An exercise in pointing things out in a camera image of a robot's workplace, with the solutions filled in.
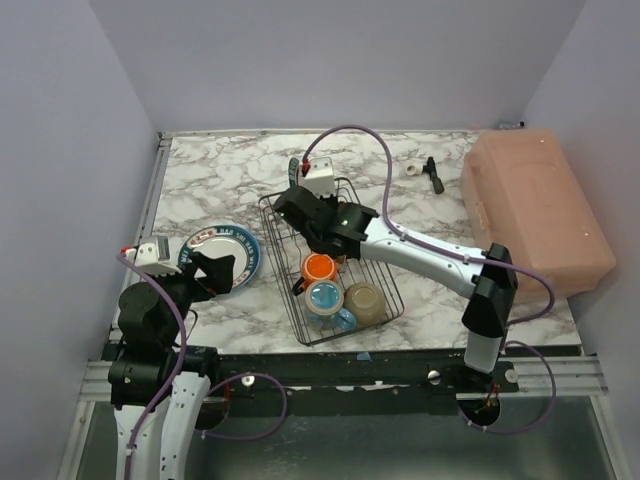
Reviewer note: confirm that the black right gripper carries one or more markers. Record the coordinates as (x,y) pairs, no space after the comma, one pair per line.
(291,201)

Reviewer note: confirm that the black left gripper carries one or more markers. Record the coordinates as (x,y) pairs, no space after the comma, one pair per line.
(198,273)

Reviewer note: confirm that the teal rimmed large plate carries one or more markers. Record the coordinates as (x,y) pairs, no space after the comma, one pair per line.
(222,240)

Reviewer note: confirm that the orange mug black handle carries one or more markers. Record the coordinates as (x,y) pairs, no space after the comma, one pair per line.
(314,267)

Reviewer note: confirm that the blue butterfly mug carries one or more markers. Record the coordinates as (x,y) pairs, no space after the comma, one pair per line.
(324,307)

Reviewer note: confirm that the beige ceramic bowl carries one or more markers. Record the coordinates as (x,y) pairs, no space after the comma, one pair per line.
(366,302)

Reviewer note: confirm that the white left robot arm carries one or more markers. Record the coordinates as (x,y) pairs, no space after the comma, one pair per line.
(158,382)

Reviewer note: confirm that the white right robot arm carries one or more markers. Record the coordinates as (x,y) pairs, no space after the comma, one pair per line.
(484,277)

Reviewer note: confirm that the black and white pipe fitting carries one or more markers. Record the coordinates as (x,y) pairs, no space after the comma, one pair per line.
(429,169)

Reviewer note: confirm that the pink plastic storage box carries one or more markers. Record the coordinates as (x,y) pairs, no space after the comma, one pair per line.
(520,191)

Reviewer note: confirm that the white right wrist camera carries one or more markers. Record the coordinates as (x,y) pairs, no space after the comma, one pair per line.
(319,179)

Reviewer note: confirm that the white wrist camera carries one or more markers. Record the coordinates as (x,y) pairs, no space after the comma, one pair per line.
(319,179)
(152,255)

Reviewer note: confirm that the dark wire dish rack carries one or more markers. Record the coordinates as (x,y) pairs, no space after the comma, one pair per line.
(294,266)

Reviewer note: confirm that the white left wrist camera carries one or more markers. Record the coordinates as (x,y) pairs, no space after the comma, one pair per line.
(152,255)

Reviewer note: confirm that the aluminium side rail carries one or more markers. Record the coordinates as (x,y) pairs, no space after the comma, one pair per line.
(147,219)

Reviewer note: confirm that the black front table rail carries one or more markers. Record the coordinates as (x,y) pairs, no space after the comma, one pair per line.
(341,384)

